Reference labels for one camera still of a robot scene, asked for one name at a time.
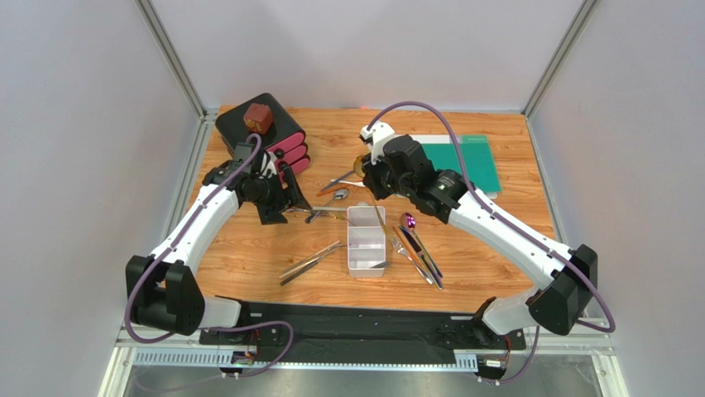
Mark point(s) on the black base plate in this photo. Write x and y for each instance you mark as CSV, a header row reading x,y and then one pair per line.
x,y
343,335

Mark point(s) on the black pink drawer box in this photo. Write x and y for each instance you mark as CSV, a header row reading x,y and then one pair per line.
x,y
282,137

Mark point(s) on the red brown cube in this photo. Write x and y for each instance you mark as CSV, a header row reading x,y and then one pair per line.
x,y
258,118

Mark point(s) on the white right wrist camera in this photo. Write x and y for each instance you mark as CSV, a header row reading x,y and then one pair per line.
x,y
377,137

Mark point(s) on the white ceramic spoon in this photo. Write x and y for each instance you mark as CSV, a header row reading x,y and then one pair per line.
x,y
351,183

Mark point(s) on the white handled ladle spoon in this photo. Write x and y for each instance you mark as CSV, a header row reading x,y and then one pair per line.
x,y
342,209

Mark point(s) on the green notebook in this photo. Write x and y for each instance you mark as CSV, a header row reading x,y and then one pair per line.
x,y
477,157

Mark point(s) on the gold spoon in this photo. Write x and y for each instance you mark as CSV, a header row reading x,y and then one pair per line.
x,y
358,168

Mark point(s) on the silver utensil in organizer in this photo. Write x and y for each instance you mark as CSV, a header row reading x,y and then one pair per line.
x,y
381,265

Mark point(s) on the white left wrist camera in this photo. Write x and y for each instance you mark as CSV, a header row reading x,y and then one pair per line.
x,y
268,165

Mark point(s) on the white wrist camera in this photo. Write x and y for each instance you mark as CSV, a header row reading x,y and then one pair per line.
x,y
377,137
268,165

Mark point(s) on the iridescent purple spoon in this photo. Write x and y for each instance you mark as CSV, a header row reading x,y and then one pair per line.
x,y
408,223

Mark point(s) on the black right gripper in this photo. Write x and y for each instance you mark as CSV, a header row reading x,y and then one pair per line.
x,y
376,179

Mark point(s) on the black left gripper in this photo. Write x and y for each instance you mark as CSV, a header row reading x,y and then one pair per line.
x,y
271,214

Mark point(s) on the iridescent purple knife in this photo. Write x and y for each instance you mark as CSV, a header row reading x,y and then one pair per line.
x,y
423,257

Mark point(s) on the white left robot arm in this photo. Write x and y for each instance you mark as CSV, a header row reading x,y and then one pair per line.
x,y
162,290

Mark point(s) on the silver fork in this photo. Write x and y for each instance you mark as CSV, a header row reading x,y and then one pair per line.
x,y
338,216
396,243

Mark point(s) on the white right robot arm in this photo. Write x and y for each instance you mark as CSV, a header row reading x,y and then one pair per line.
x,y
564,279

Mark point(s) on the white compartment organizer box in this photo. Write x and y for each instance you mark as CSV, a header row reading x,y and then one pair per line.
x,y
366,242

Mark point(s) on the blue grey plastic spoon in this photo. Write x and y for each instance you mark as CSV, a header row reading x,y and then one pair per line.
x,y
337,180

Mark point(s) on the silver metal spoon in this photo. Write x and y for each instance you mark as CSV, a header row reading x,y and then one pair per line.
x,y
338,194

